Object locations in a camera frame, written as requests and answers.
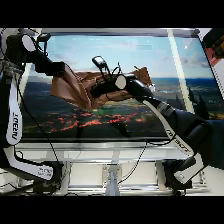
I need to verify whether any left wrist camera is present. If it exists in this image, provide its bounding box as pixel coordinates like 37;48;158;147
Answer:
36;32;52;58

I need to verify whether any black cable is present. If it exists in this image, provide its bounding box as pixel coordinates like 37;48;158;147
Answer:
16;71;64;174
117;139;174;185

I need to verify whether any brown garment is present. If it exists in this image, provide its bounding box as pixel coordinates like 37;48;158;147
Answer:
49;63;153;112

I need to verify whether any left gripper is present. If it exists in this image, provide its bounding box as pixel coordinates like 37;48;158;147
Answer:
41;59;67;77

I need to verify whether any silver frame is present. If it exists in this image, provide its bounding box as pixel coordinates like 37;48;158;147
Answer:
0;141;214;197

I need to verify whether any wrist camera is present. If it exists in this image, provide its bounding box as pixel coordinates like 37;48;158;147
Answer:
91;55;113;82
36;32;52;58

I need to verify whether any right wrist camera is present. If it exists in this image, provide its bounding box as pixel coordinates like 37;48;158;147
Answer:
91;55;113;82

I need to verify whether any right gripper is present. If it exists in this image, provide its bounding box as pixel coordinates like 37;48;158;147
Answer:
90;80;117;100

